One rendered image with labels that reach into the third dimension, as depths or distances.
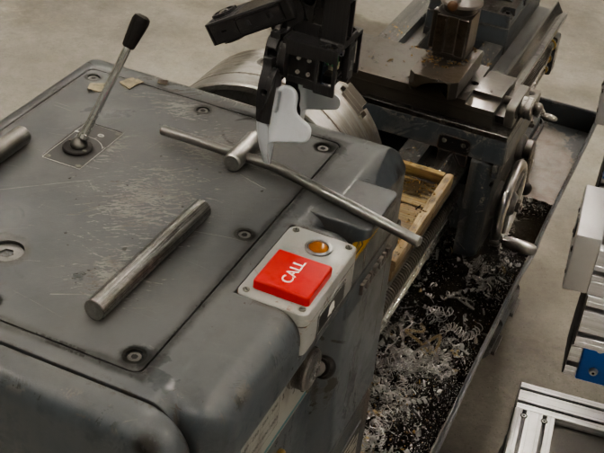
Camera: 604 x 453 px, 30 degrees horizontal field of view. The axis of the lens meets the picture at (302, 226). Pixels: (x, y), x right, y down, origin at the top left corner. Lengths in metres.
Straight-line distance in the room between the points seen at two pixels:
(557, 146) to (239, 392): 2.01
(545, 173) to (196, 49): 1.95
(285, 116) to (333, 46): 0.09
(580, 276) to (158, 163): 0.60
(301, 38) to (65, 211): 0.30
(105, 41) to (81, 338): 3.43
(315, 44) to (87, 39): 3.32
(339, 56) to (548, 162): 1.69
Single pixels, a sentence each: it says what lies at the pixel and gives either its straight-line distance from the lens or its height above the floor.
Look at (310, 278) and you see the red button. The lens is 1.10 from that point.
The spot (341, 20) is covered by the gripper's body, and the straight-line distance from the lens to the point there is 1.15.
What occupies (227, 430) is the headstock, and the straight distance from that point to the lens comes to 0.99.
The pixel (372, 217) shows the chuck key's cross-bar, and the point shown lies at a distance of 1.20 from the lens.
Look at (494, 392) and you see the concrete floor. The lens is 2.94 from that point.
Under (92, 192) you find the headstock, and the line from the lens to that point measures 1.23.
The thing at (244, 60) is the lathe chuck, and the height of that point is 1.23.
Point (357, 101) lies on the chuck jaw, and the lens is 1.60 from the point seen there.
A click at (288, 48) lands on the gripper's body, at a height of 1.42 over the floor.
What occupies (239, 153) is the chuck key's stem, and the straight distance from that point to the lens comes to 1.26.
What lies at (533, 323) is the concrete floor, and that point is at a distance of 3.19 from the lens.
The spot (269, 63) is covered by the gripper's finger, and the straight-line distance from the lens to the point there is 1.17.
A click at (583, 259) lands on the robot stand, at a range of 1.54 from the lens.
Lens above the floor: 1.93
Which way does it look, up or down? 35 degrees down
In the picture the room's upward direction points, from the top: 6 degrees clockwise
